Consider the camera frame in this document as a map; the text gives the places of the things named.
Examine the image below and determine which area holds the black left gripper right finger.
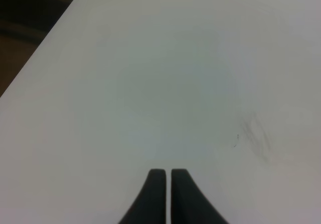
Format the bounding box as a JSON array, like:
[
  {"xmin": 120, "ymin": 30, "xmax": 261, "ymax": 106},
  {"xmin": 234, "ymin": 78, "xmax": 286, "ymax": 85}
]
[{"xmin": 171, "ymin": 169, "xmax": 227, "ymax": 224}]

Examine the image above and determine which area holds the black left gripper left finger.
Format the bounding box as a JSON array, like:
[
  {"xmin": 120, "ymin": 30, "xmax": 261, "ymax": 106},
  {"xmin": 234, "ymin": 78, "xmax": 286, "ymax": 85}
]
[{"xmin": 120, "ymin": 169, "xmax": 167, "ymax": 224}]

